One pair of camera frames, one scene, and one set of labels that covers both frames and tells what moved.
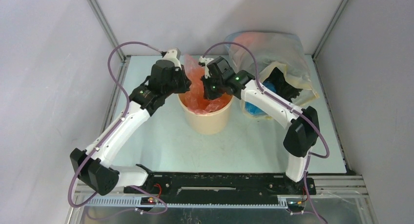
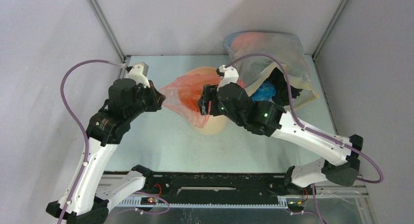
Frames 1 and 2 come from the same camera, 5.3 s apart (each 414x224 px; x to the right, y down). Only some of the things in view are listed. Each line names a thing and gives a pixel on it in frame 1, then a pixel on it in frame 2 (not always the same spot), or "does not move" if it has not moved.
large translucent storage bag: [258, 51] does not move
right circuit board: [295, 207] does not move
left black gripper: [186, 83] -> [158, 98]
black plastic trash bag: [282, 89] does not move
